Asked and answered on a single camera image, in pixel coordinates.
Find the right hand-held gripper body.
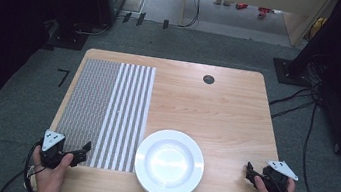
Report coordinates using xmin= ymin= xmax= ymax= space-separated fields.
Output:
xmin=257 ymin=156 xmax=302 ymax=192

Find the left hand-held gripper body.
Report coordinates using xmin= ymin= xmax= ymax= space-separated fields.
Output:
xmin=36 ymin=127 xmax=85 ymax=174

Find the person's left hand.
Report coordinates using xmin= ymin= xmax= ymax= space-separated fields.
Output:
xmin=26 ymin=144 xmax=75 ymax=192

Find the grey striped placemat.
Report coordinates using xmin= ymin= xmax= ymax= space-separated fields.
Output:
xmin=49 ymin=54 xmax=157 ymax=176

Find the white plate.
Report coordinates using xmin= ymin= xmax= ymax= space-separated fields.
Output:
xmin=130 ymin=124 xmax=211 ymax=192

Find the dark round table grommet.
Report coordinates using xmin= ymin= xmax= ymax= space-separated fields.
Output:
xmin=202 ymin=73 xmax=217 ymax=86

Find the black stand with square base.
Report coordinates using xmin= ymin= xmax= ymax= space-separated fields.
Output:
xmin=269 ymin=0 xmax=341 ymax=93

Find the black stand base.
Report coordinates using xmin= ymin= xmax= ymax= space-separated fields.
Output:
xmin=45 ymin=18 xmax=92 ymax=53

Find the black tape strip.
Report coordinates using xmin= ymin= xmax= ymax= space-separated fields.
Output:
xmin=135 ymin=11 xmax=147 ymax=28
xmin=121 ymin=11 xmax=133 ymax=25

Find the red tool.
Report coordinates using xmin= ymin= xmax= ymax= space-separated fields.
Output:
xmin=256 ymin=6 xmax=276 ymax=22
xmin=234 ymin=1 xmax=249 ymax=12

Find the yellow object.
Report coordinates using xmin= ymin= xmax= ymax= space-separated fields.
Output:
xmin=307 ymin=15 xmax=329 ymax=43

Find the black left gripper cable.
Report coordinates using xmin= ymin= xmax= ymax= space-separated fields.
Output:
xmin=0 ymin=133 xmax=52 ymax=192

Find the long black floor cable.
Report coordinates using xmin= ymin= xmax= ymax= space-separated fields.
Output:
xmin=295 ymin=94 xmax=341 ymax=192

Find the black hanging cable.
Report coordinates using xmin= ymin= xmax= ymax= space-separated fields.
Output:
xmin=177 ymin=0 xmax=204 ymax=31

